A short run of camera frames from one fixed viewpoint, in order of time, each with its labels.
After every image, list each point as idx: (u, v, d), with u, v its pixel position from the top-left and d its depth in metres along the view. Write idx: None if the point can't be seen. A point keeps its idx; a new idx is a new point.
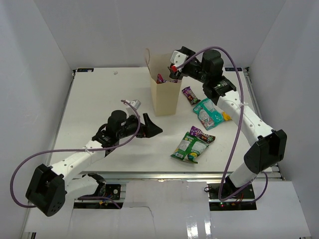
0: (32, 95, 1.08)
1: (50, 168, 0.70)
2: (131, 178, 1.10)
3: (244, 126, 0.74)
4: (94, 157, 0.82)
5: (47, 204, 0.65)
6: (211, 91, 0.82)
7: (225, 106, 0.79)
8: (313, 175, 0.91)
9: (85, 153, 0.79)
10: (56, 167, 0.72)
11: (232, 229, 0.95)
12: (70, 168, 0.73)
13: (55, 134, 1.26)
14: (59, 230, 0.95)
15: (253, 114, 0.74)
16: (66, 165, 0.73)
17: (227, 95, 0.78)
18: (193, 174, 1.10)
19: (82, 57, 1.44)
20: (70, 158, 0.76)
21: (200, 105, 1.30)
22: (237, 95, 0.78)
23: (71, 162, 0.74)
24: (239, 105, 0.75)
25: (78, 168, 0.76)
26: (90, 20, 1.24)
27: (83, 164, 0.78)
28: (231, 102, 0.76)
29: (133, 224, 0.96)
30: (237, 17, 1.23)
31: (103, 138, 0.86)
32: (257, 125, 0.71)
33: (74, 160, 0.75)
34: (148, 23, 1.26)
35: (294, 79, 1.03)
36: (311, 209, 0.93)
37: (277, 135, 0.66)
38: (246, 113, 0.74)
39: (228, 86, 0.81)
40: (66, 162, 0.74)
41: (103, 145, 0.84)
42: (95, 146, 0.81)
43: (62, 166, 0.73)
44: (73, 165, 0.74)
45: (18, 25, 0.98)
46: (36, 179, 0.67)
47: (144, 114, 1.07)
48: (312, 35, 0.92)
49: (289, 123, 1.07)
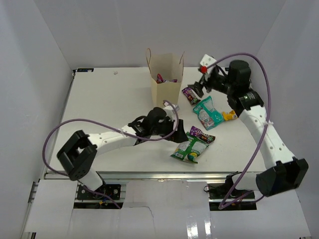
0: (32, 95, 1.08)
1: (86, 136, 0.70)
2: (131, 178, 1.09)
3: (263, 147, 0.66)
4: (124, 142, 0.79)
5: (73, 168, 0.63)
6: (235, 101, 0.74)
7: (246, 120, 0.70)
8: (313, 175, 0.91)
9: (120, 134, 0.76)
10: (92, 136, 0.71)
11: (232, 230, 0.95)
12: (103, 142, 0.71)
13: (55, 134, 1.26)
14: (59, 230, 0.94)
15: (276, 136, 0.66)
16: (100, 138, 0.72)
17: (251, 109, 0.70)
18: (193, 174, 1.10)
19: (82, 57, 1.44)
20: (106, 133, 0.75)
21: (200, 105, 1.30)
22: (263, 111, 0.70)
23: (106, 137, 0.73)
24: (263, 124, 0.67)
25: (109, 146, 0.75)
26: (90, 20, 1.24)
27: (114, 144, 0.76)
28: (255, 118, 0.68)
29: (133, 224, 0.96)
30: (237, 17, 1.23)
31: (138, 128, 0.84)
32: (278, 150, 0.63)
33: (110, 136, 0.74)
34: (148, 23, 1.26)
35: (294, 79, 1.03)
36: (311, 209, 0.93)
37: (298, 164, 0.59)
38: (269, 133, 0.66)
39: (256, 100, 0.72)
40: (101, 135, 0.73)
41: (138, 133, 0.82)
42: (130, 131, 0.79)
43: (97, 138, 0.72)
44: (107, 141, 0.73)
45: (18, 25, 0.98)
46: (73, 142, 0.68)
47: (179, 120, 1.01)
48: (313, 35, 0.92)
49: (289, 123, 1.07)
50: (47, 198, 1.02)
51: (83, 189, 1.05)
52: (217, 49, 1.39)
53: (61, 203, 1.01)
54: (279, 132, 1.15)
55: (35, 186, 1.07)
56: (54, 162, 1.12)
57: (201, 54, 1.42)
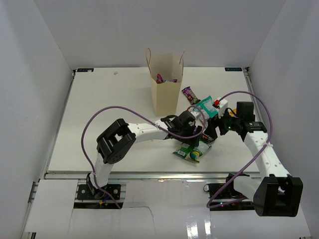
0: (33, 95, 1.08)
1: (126, 125, 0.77)
2: (131, 179, 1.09)
3: (261, 162, 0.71)
4: (155, 135, 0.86)
5: (112, 152, 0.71)
6: (241, 127, 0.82)
7: (249, 142, 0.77)
8: (312, 175, 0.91)
9: (155, 127, 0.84)
10: (131, 126, 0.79)
11: (232, 229, 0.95)
12: (140, 132, 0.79)
13: (55, 134, 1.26)
14: (60, 230, 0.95)
15: (274, 155, 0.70)
16: (138, 128, 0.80)
17: (254, 133, 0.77)
18: (193, 173, 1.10)
19: (82, 57, 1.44)
20: (143, 124, 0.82)
21: (200, 105, 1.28)
22: (265, 136, 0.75)
23: (143, 128, 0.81)
24: (262, 143, 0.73)
25: (144, 137, 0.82)
26: (90, 20, 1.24)
27: (149, 136, 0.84)
28: (255, 139, 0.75)
29: (133, 224, 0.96)
30: (237, 17, 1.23)
31: (169, 124, 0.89)
32: (273, 166, 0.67)
33: (146, 127, 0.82)
34: (148, 23, 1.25)
35: (294, 79, 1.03)
36: (311, 209, 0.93)
37: (293, 180, 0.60)
38: (267, 152, 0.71)
39: (259, 127, 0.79)
40: (139, 126, 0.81)
41: (169, 129, 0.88)
42: (163, 125, 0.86)
43: (135, 127, 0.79)
44: (144, 131, 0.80)
45: (18, 25, 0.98)
46: (114, 128, 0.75)
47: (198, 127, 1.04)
48: (313, 35, 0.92)
49: (289, 123, 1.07)
50: (47, 198, 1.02)
51: (83, 189, 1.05)
52: (217, 49, 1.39)
53: (61, 203, 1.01)
54: (279, 132, 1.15)
55: (35, 186, 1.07)
56: (54, 162, 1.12)
57: (201, 54, 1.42)
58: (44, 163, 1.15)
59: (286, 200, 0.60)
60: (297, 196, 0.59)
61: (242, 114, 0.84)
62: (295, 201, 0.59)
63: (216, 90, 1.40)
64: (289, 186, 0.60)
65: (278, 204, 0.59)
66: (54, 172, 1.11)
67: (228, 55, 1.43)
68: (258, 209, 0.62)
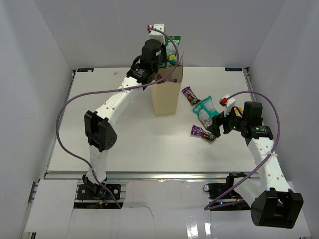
0: (32, 95, 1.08)
1: (95, 113, 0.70)
2: (131, 179, 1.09)
3: (262, 173, 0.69)
4: (133, 95, 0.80)
5: (103, 144, 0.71)
6: (246, 131, 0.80)
7: (253, 149, 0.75)
8: (313, 175, 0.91)
9: (123, 93, 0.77)
10: (100, 111, 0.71)
11: (232, 230, 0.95)
12: (112, 110, 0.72)
13: (55, 134, 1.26)
14: (59, 230, 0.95)
15: (277, 167, 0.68)
16: (108, 108, 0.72)
17: (260, 140, 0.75)
18: (193, 174, 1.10)
19: (81, 57, 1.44)
20: (110, 100, 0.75)
21: (200, 105, 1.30)
22: (270, 144, 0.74)
23: (112, 104, 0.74)
24: (266, 152, 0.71)
25: (120, 108, 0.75)
26: (90, 21, 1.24)
27: (125, 103, 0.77)
28: (260, 147, 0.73)
29: (133, 224, 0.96)
30: (237, 17, 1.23)
31: (139, 71, 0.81)
32: (275, 179, 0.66)
33: (115, 101, 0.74)
34: (148, 23, 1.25)
35: (295, 79, 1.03)
36: (311, 210, 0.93)
37: (293, 195, 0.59)
38: (270, 163, 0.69)
39: (265, 133, 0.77)
40: (107, 105, 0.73)
41: (138, 80, 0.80)
42: (131, 84, 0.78)
43: (104, 109, 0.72)
44: (115, 107, 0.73)
45: (18, 24, 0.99)
46: (86, 126, 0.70)
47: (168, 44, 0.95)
48: (313, 35, 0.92)
49: (289, 123, 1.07)
50: (47, 198, 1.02)
51: (83, 189, 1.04)
52: (217, 49, 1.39)
53: (61, 203, 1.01)
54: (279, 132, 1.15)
55: (35, 186, 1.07)
56: (54, 162, 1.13)
57: (200, 53, 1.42)
58: (44, 163, 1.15)
59: (283, 212, 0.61)
60: (295, 210, 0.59)
61: (249, 117, 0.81)
62: (292, 215, 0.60)
63: (216, 90, 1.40)
64: (288, 200, 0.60)
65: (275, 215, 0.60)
66: (54, 172, 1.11)
67: (228, 56, 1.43)
68: (254, 218, 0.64)
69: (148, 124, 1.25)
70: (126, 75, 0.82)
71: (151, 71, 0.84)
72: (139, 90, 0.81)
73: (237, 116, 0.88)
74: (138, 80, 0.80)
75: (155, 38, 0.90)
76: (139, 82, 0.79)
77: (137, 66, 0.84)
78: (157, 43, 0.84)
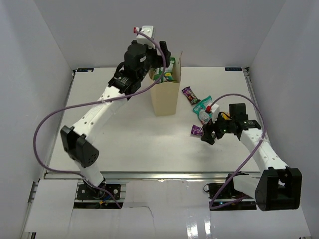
0: (32, 95, 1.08)
1: (72, 129, 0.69)
2: (131, 179, 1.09)
3: (258, 157, 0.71)
4: (114, 107, 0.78)
5: (82, 161, 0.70)
6: (236, 126, 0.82)
7: (245, 139, 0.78)
8: (312, 175, 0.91)
9: (103, 105, 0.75)
10: (77, 126, 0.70)
11: (232, 230, 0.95)
12: (90, 125, 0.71)
13: (55, 134, 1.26)
14: (59, 230, 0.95)
15: (271, 150, 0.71)
16: (86, 123, 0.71)
17: (250, 130, 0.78)
18: (193, 173, 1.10)
19: (81, 57, 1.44)
20: (89, 114, 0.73)
21: (200, 105, 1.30)
22: (260, 133, 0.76)
23: (91, 118, 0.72)
24: (258, 138, 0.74)
25: (99, 121, 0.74)
26: (90, 21, 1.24)
27: (105, 115, 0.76)
28: (251, 136, 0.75)
29: (133, 224, 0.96)
30: (237, 17, 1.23)
31: (121, 81, 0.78)
32: (271, 159, 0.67)
33: (93, 115, 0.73)
34: (148, 23, 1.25)
35: (294, 78, 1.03)
36: (312, 210, 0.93)
37: (291, 171, 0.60)
38: (263, 148, 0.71)
39: (253, 125, 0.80)
40: (85, 119, 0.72)
41: (121, 90, 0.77)
42: (112, 95, 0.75)
43: (82, 124, 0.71)
44: (93, 121, 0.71)
45: (18, 24, 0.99)
46: (64, 143, 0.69)
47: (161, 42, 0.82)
48: (313, 35, 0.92)
49: (289, 123, 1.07)
50: (47, 198, 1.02)
51: (83, 189, 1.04)
52: (217, 49, 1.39)
53: (61, 203, 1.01)
54: (280, 132, 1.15)
55: (35, 186, 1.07)
56: (54, 162, 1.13)
57: (200, 54, 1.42)
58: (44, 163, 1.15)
59: (286, 192, 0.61)
60: (296, 187, 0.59)
61: (235, 115, 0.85)
62: (295, 193, 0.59)
63: (216, 89, 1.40)
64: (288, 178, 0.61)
65: (280, 197, 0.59)
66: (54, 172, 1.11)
67: (228, 55, 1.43)
68: (261, 205, 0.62)
69: (148, 124, 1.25)
70: (108, 85, 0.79)
71: (135, 79, 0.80)
72: (122, 101, 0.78)
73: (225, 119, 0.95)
74: (119, 90, 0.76)
75: (142, 41, 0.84)
76: (121, 93, 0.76)
77: (121, 74, 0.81)
78: (141, 49, 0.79)
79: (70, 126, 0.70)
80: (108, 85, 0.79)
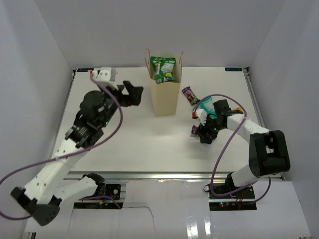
0: (32, 95, 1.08)
1: (23, 192, 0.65)
2: (131, 179, 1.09)
3: (244, 130, 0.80)
4: (72, 161, 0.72)
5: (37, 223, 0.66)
6: (222, 117, 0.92)
7: (232, 124, 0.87)
8: (313, 174, 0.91)
9: (58, 162, 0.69)
10: (29, 188, 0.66)
11: (232, 230, 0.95)
12: (43, 186, 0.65)
13: (55, 134, 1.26)
14: (59, 229, 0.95)
15: (253, 123, 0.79)
16: (39, 183, 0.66)
17: (234, 115, 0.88)
18: (193, 174, 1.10)
19: (81, 57, 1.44)
20: (43, 174, 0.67)
21: (200, 105, 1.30)
22: (242, 115, 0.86)
23: (44, 179, 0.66)
24: (241, 118, 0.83)
25: (55, 179, 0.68)
26: (90, 21, 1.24)
27: (62, 171, 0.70)
28: (235, 118, 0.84)
29: (133, 224, 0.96)
30: (237, 17, 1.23)
31: (79, 132, 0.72)
32: (255, 128, 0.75)
33: (47, 175, 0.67)
34: (148, 23, 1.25)
35: (294, 78, 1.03)
36: (312, 210, 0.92)
37: (274, 133, 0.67)
38: (247, 123, 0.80)
39: (236, 111, 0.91)
40: (38, 180, 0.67)
41: (79, 144, 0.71)
42: (68, 151, 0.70)
43: (34, 186, 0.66)
44: (46, 182, 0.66)
45: (18, 24, 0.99)
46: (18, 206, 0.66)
47: (126, 82, 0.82)
48: (313, 35, 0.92)
49: (289, 123, 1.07)
50: None
51: None
52: (217, 49, 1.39)
53: None
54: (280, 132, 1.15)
55: None
56: None
57: (200, 54, 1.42)
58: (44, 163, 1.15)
59: (275, 155, 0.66)
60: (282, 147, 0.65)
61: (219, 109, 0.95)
62: (283, 152, 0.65)
63: (216, 90, 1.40)
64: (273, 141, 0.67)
65: (269, 160, 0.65)
66: None
67: (228, 56, 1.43)
68: (256, 172, 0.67)
69: (148, 124, 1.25)
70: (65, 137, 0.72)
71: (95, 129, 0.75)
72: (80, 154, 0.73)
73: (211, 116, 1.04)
74: (77, 145, 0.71)
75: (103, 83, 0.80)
76: (78, 147, 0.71)
77: (79, 123, 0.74)
78: (100, 97, 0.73)
79: (22, 189, 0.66)
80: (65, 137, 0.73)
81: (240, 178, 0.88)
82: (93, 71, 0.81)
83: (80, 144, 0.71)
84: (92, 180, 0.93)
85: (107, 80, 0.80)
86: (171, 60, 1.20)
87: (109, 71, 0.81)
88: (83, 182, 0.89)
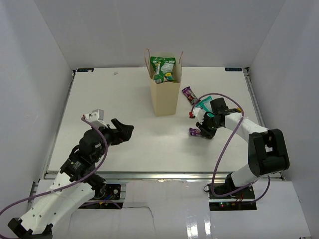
0: (32, 95, 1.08)
1: (19, 223, 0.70)
2: (131, 179, 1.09)
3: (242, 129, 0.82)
4: (67, 193, 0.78)
5: None
6: (220, 116, 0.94)
7: (229, 123, 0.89)
8: (313, 174, 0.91)
9: (53, 194, 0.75)
10: (25, 219, 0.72)
11: (232, 230, 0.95)
12: (38, 218, 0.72)
13: (55, 135, 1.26)
14: (59, 230, 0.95)
15: (252, 122, 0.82)
16: (34, 215, 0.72)
17: (231, 114, 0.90)
18: (193, 174, 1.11)
19: (81, 57, 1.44)
20: (38, 205, 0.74)
21: (200, 105, 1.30)
22: (239, 113, 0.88)
23: (39, 210, 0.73)
24: (239, 117, 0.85)
25: (50, 211, 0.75)
26: (90, 21, 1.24)
27: (57, 203, 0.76)
28: (233, 117, 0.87)
29: (133, 224, 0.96)
30: (237, 17, 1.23)
31: (74, 166, 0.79)
32: (253, 127, 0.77)
33: (43, 206, 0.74)
34: (148, 23, 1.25)
35: (294, 78, 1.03)
36: (312, 210, 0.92)
37: (272, 131, 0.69)
38: (245, 122, 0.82)
39: (234, 110, 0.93)
40: (34, 211, 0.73)
41: (73, 177, 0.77)
42: (63, 184, 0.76)
43: (30, 217, 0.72)
44: (42, 214, 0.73)
45: (18, 24, 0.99)
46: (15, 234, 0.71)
47: (113, 120, 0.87)
48: (313, 35, 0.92)
49: (289, 123, 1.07)
50: None
51: None
52: (217, 49, 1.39)
53: None
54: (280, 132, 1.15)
55: (35, 186, 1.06)
56: (54, 162, 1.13)
57: (200, 54, 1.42)
58: (44, 163, 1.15)
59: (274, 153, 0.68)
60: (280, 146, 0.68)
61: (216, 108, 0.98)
62: (281, 150, 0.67)
63: (215, 90, 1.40)
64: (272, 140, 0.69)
65: (270, 157, 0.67)
66: (54, 172, 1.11)
67: (228, 56, 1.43)
68: (256, 171, 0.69)
69: (148, 124, 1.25)
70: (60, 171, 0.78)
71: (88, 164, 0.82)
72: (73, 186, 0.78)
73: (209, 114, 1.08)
74: (71, 178, 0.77)
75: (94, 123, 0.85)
76: (72, 180, 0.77)
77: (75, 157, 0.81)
78: (97, 135, 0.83)
79: (19, 219, 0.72)
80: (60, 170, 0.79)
81: (240, 179, 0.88)
82: (85, 115, 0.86)
83: (74, 178, 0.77)
84: (89, 185, 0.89)
85: (97, 120, 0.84)
86: (171, 61, 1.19)
87: (98, 111, 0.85)
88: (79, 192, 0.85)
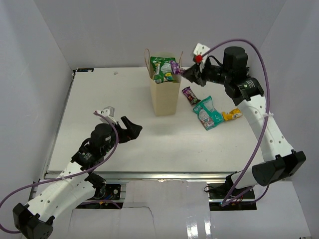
0: (32, 95, 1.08)
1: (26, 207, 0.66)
2: (131, 179, 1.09)
3: (263, 140, 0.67)
4: (76, 182, 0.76)
5: None
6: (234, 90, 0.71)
7: (246, 111, 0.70)
8: (313, 174, 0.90)
9: (63, 181, 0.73)
10: (32, 204, 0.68)
11: (232, 230, 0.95)
12: (47, 203, 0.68)
13: (55, 134, 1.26)
14: (59, 229, 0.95)
15: (276, 129, 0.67)
16: (42, 200, 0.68)
17: (252, 100, 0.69)
18: (193, 174, 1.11)
19: (81, 57, 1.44)
20: (48, 190, 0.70)
21: (200, 105, 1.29)
22: (263, 103, 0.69)
23: (48, 195, 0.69)
24: (263, 115, 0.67)
25: (58, 198, 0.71)
26: (89, 21, 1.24)
27: (65, 192, 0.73)
28: (255, 109, 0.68)
29: (133, 224, 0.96)
30: (237, 16, 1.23)
31: (84, 156, 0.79)
32: (277, 142, 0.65)
33: (52, 192, 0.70)
34: (147, 23, 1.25)
35: (295, 78, 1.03)
36: (312, 209, 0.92)
37: (297, 157, 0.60)
38: (269, 126, 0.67)
39: (254, 89, 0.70)
40: (42, 196, 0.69)
41: (82, 167, 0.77)
42: (73, 172, 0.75)
43: (38, 202, 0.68)
44: (51, 199, 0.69)
45: (18, 23, 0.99)
46: (16, 220, 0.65)
47: (123, 117, 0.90)
48: (313, 34, 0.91)
49: (289, 122, 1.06)
50: None
51: None
52: (217, 49, 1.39)
53: None
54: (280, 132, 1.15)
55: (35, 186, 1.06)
56: (54, 162, 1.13)
57: None
58: (44, 163, 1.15)
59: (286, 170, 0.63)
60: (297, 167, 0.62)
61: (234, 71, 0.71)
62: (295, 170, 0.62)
63: (215, 90, 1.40)
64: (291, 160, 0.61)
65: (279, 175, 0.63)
66: (55, 172, 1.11)
67: None
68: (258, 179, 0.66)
69: (148, 124, 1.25)
70: (71, 160, 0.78)
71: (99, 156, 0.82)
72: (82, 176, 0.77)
73: (216, 67, 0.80)
74: (81, 167, 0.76)
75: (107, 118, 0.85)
76: (82, 170, 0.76)
77: (85, 149, 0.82)
78: (107, 128, 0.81)
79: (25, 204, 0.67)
80: (71, 160, 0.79)
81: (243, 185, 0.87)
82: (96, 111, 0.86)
83: (84, 167, 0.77)
84: (89, 183, 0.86)
85: (107, 116, 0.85)
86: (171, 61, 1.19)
87: (109, 108, 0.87)
88: (80, 189, 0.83)
